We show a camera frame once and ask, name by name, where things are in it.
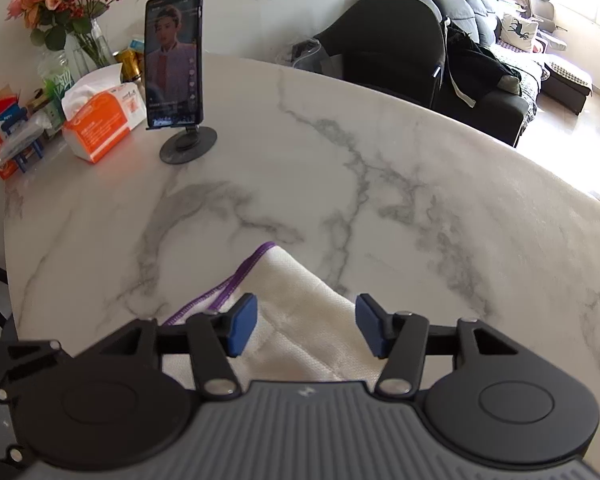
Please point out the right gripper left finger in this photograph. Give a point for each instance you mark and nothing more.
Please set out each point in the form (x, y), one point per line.
(214, 340)

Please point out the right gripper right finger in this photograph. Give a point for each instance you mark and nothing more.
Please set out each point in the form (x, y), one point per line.
(399, 339)

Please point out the white towel purple trim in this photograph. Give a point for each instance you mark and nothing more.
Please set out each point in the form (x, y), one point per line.
(305, 331)

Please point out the dark grey sofa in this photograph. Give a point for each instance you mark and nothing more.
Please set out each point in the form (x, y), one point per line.
(438, 54)

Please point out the orange tissue pack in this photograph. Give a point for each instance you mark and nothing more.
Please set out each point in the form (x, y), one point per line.
(100, 111)

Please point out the red white snack package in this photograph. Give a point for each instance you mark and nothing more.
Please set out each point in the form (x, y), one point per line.
(20, 137)

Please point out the black jacket on sofa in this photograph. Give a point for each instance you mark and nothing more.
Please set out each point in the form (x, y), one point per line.
(474, 71)

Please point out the grey ottoman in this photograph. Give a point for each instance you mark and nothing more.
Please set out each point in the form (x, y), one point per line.
(566, 83)

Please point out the smartphone on stand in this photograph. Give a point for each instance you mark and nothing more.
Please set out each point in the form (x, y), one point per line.
(173, 63)

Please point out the horse print cushion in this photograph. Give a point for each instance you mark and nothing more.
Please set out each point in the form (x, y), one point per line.
(518, 32)

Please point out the grey office chair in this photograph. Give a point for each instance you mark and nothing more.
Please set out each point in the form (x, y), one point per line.
(543, 12)

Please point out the flower bouquet in vase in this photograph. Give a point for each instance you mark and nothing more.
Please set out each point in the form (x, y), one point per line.
(52, 22)

